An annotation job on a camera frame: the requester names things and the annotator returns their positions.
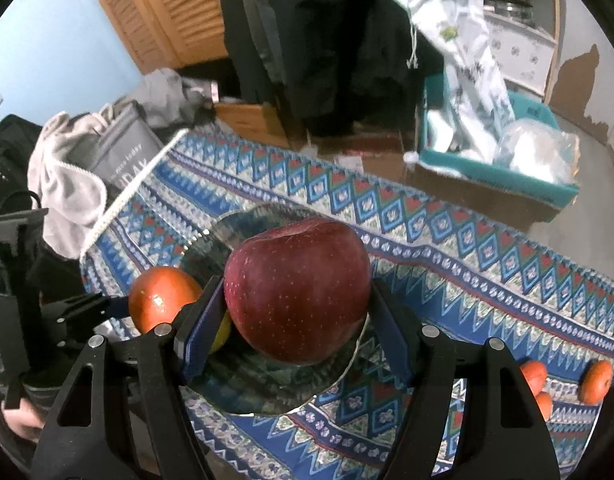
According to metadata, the dark glass plate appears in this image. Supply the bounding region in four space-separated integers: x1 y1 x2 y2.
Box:
178 203 372 416

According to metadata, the grey crumpled cloth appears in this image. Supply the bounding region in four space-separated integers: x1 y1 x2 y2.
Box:
137 67 220 128

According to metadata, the clear plastic bag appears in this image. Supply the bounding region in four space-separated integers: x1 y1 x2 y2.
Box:
494 119 580 186

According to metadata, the teal plastic crate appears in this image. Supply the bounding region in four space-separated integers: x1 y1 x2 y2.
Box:
419 75 580 208

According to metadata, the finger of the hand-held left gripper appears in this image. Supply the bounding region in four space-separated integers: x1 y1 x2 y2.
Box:
41 294 133 332

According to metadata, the grey printed bag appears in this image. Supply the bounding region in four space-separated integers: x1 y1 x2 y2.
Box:
70 102 165 191

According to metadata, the white perforated basket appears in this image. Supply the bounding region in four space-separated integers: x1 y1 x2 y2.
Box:
484 10 558 96

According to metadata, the medium orange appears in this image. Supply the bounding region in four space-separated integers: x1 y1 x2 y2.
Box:
578 360 614 406

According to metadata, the black plastic crate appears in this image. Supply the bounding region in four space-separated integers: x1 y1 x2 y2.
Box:
0 114 43 221

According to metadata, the yellow pear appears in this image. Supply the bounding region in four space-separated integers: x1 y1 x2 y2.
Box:
209 310 233 355

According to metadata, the black hooded jacket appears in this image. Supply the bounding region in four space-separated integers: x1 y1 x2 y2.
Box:
217 0 448 136

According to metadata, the grey door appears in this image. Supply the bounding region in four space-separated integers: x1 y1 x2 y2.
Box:
549 0 614 143

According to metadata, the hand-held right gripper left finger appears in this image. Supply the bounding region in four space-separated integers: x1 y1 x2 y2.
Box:
31 276 227 480

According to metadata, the small orange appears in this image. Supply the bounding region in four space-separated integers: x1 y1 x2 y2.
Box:
519 360 548 396
534 391 554 422

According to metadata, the wooden ladder shelf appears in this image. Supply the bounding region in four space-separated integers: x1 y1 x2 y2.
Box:
444 0 562 106

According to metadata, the steel pot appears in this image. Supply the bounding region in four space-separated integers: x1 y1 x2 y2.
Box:
484 0 535 21

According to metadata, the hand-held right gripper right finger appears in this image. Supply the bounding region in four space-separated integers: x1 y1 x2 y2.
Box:
371 279 562 480

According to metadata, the white rice bag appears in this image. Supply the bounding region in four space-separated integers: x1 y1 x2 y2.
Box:
389 0 518 163

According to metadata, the beige cloth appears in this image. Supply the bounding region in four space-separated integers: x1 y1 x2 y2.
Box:
27 110 110 258

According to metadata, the brown cardboard box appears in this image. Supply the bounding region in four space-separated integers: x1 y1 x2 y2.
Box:
307 130 562 233

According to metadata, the blue patterned tablecloth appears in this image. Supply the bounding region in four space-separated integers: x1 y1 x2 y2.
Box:
80 127 614 480

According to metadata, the large orange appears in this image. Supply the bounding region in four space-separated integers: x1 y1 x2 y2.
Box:
128 266 204 335

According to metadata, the red apple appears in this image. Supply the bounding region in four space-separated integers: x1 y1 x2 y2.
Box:
223 218 373 365

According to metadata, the person's left hand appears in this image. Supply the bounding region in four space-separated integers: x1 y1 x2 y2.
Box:
2 402 45 443

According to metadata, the wooden louvered wardrobe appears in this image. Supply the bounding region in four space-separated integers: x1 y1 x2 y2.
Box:
80 0 233 68

